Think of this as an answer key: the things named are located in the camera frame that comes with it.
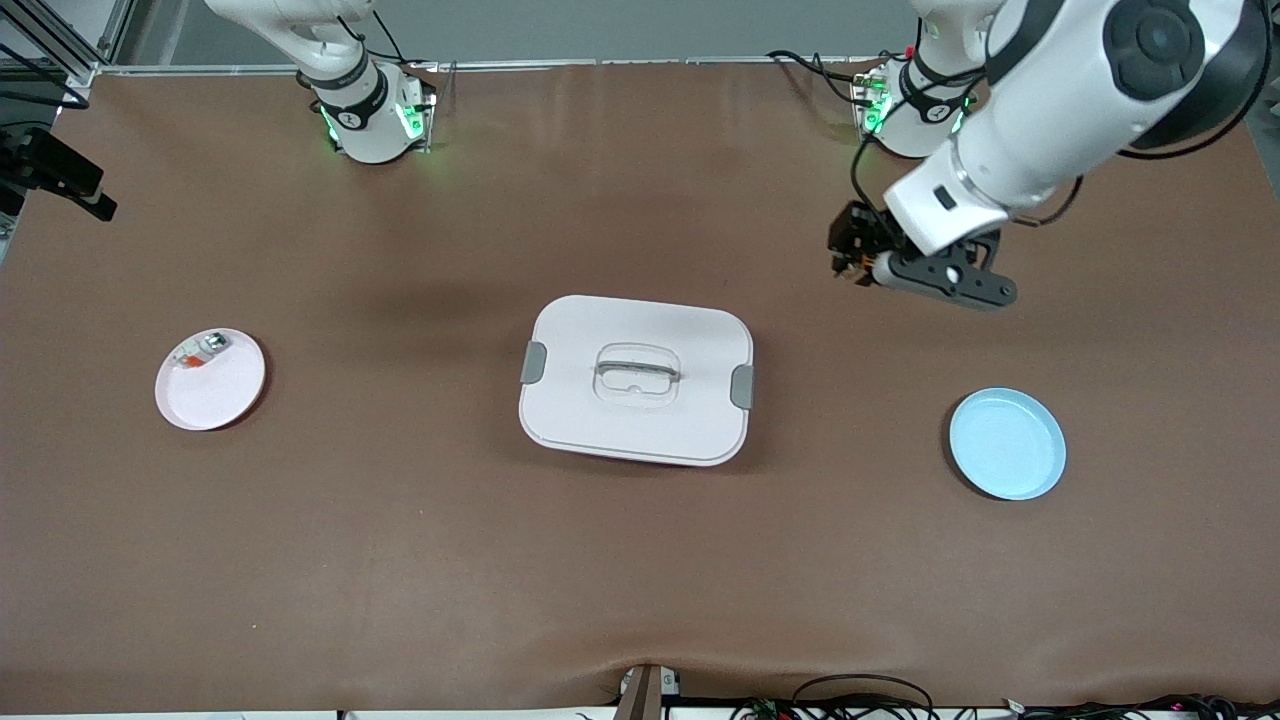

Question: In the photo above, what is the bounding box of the silver table edge rail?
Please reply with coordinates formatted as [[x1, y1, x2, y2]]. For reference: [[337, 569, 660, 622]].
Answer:
[[95, 55, 1001, 79]]

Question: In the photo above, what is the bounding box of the brown post with bracket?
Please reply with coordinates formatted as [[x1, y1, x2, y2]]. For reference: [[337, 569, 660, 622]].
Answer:
[[612, 663, 683, 720]]

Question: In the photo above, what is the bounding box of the black arm base cable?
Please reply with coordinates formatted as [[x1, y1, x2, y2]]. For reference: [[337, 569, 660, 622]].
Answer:
[[765, 48, 886, 109], [340, 10, 441, 71]]

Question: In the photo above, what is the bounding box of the brown table mat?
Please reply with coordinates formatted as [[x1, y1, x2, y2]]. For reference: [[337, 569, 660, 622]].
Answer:
[[0, 58, 1280, 716]]

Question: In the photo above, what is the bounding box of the white lidded storage box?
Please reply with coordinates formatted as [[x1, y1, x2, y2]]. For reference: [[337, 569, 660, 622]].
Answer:
[[518, 294, 756, 468]]

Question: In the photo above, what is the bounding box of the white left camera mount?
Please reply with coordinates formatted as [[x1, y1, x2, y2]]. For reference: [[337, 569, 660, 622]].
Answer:
[[885, 150, 1011, 258]]

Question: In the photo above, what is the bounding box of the black cable bundle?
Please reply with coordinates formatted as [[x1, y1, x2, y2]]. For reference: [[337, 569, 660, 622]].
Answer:
[[935, 693, 1280, 720]]

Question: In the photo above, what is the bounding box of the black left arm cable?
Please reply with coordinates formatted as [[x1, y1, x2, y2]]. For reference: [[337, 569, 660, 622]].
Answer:
[[850, 135, 896, 236]]

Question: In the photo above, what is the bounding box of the white red switch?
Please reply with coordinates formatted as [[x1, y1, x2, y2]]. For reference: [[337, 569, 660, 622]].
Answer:
[[170, 333, 233, 371]]

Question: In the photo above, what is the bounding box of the light blue round plate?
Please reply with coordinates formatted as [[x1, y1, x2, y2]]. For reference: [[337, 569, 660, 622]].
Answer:
[[948, 387, 1068, 502]]

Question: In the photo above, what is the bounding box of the pink round plate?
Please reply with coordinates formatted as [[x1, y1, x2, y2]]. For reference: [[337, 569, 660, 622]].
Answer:
[[155, 328, 267, 432]]

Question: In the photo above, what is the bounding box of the aluminium frame profile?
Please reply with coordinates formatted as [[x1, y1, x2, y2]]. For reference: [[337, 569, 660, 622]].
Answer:
[[0, 0, 136, 86]]

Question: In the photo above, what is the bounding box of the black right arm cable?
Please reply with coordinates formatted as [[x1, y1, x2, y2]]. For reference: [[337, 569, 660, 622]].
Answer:
[[0, 75, 91, 109]]

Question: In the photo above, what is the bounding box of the black cable loop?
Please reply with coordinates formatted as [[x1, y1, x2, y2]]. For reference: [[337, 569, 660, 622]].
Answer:
[[790, 673, 938, 720]]

